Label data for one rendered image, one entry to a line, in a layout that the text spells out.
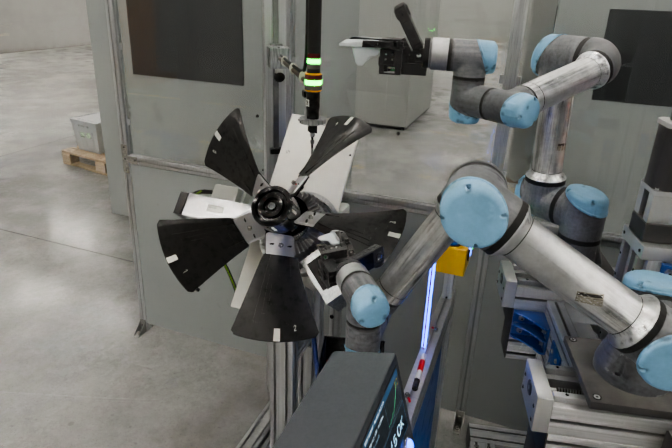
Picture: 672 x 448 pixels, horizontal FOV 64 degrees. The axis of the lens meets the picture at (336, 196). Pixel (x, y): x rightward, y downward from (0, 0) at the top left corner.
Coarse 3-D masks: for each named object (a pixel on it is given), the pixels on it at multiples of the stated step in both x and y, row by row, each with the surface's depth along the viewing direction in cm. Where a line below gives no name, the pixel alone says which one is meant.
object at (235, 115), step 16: (240, 112) 159; (224, 128) 163; (240, 128) 158; (224, 144) 163; (240, 144) 158; (208, 160) 169; (224, 160) 164; (240, 160) 158; (224, 176) 166; (240, 176) 160; (256, 176) 154
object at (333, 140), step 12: (336, 120) 162; (360, 120) 153; (324, 132) 163; (336, 132) 156; (348, 132) 152; (360, 132) 149; (324, 144) 157; (336, 144) 151; (348, 144) 148; (312, 156) 158; (324, 156) 150; (312, 168) 150
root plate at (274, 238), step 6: (270, 234) 147; (276, 234) 148; (270, 240) 146; (276, 240) 148; (282, 240) 149; (288, 240) 150; (270, 246) 146; (276, 246) 147; (270, 252) 145; (276, 252) 146; (282, 252) 147; (288, 252) 149; (294, 252) 150
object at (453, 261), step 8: (448, 248) 160; (456, 248) 159; (464, 248) 159; (448, 256) 161; (456, 256) 160; (464, 256) 159; (440, 264) 162; (448, 264) 161; (456, 264) 161; (464, 264) 160; (448, 272) 162; (456, 272) 161; (464, 272) 161
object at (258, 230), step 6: (240, 216) 150; (246, 216) 151; (252, 216) 151; (234, 222) 151; (240, 222) 151; (246, 222) 151; (252, 222) 152; (240, 228) 152; (246, 228) 152; (252, 228) 152; (258, 228) 153; (246, 234) 153; (252, 234) 153; (258, 234) 153; (264, 234) 153; (246, 240) 154; (252, 240) 154
